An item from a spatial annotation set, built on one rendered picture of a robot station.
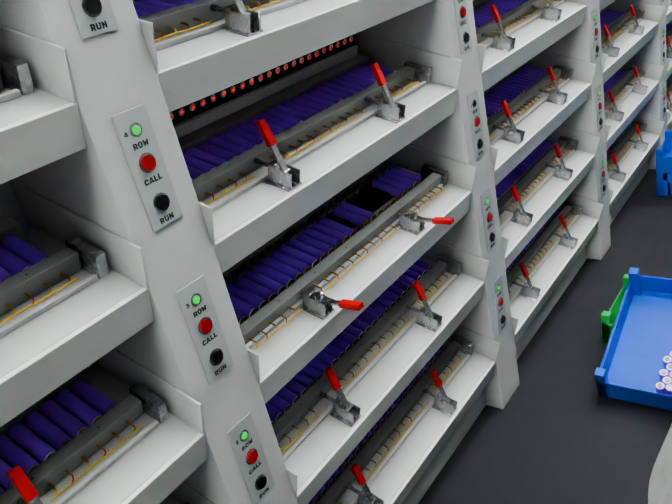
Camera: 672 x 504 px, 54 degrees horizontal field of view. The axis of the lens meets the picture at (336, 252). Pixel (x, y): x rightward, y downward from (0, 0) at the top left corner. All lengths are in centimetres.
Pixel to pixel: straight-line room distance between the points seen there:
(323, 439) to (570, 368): 77
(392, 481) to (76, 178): 76
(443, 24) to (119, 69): 65
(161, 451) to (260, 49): 47
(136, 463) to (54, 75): 41
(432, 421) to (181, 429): 62
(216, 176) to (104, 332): 26
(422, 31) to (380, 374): 59
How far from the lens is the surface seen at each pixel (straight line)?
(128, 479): 78
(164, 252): 71
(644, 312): 167
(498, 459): 142
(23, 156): 64
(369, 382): 111
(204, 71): 76
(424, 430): 129
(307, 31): 89
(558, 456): 142
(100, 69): 67
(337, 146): 97
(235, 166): 86
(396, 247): 108
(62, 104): 66
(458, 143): 124
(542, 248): 182
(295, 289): 94
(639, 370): 158
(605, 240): 209
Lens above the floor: 99
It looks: 25 degrees down
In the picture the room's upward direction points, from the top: 14 degrees counter-clockwise
